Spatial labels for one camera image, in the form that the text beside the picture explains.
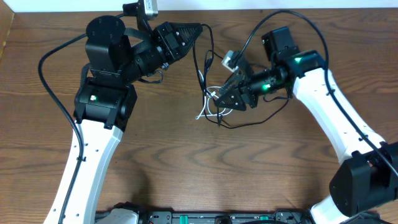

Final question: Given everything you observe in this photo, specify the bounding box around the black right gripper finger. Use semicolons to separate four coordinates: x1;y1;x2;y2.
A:
215;90;246;111
219;73;246;95

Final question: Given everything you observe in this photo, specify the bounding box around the black USB cable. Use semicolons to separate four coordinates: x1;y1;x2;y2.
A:
192;23;290;129

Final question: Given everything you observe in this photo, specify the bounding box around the white USB cable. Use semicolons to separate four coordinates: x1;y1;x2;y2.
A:
195;70;234;121

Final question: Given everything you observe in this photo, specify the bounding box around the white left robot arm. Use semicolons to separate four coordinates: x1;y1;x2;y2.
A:
45;16;203;223

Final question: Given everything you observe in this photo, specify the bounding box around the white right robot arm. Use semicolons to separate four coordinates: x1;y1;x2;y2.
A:
215;27;397;223

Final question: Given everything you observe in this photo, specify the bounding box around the black right camera cable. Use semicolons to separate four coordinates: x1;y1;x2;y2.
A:
239;9;398;178

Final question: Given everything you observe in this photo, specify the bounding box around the black camera cable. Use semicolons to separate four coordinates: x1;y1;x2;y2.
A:
37;14;125;224
239;9;398;178

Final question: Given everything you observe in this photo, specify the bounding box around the black left camera cable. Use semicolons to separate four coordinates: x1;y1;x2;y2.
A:
37;14;125;224

